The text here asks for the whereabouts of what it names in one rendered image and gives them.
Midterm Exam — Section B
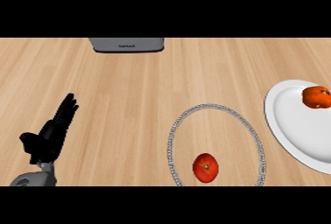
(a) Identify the white plate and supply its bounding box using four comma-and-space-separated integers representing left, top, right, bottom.
263, 79, 331, 176

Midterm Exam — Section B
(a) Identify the orange bell pepper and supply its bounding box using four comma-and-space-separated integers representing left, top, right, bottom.
302, 85, 331, 109

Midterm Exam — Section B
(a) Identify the red-orange squash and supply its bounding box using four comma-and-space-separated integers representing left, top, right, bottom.
191, 152, 220, 184

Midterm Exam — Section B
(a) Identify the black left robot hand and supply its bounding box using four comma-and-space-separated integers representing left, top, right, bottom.
18, 93, 80, 165

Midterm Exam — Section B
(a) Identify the round wood-patterned placemat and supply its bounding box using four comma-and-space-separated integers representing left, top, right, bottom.
166, 103, 268, 187

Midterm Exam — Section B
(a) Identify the grey appliance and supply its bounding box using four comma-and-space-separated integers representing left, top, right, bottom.
87, 38, 167, 54

